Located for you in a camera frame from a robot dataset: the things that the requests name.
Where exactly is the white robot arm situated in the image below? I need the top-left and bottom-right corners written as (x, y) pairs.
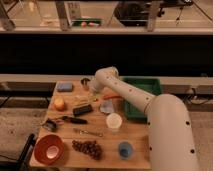
top-left (89, 67), bottom-right (199, 171)

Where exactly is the small metal cup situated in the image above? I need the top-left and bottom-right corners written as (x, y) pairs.
top-left (80, 78), bottom-right (90, 91)

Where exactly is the blue plastic cup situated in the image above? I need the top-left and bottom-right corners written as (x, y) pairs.
top-left (118, 141), bottom-right (133, 160)

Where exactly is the grey-blue folded cloth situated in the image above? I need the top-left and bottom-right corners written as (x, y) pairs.
top-left (100, 100), bottom-right (115, 114)

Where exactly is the black rectangular block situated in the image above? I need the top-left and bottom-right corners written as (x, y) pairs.
top-left (73, 105), bottom-right (93, 117)

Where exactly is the blue sponge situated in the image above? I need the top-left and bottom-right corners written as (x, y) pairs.
top-left (56, 83), bottom-right (73, 92)

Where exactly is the orange fruit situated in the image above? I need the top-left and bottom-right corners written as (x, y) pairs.
top-left (53, 98), bottom-right (66, 111)

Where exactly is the bunch of dark grapes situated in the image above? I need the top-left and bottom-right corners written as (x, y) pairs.
top-left (72, 140), bottom-right (102, 160)

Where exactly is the green plastic tray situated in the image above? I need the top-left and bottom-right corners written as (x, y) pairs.
top-left (123, 77), bottom-right (162, 123)

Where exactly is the orange-red bowl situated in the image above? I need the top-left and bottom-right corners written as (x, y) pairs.
top-left (34, 134), bottom-right (64, 165)

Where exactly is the black handled tool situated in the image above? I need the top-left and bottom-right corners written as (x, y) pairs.
top-left (61, 116), bottom-right (88, 124)

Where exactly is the black chair frame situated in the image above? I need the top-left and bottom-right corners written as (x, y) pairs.
top-left (16, 134), bottom-right (36, 171)

